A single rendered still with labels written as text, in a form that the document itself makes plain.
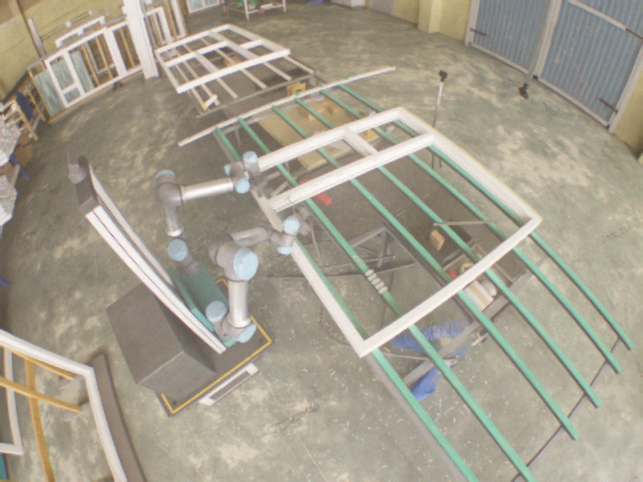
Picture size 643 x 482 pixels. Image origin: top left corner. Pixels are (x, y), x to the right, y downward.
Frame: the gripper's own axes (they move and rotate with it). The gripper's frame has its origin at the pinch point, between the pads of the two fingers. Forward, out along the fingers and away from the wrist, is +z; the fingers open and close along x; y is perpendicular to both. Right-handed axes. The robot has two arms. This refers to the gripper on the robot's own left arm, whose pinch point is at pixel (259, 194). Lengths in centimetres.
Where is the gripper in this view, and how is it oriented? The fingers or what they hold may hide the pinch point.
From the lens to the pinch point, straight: 197.5
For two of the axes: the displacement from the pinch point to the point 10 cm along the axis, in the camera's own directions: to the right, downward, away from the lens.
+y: -5.1, -6.8, 5.3
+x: -8.6, 4.4, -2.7
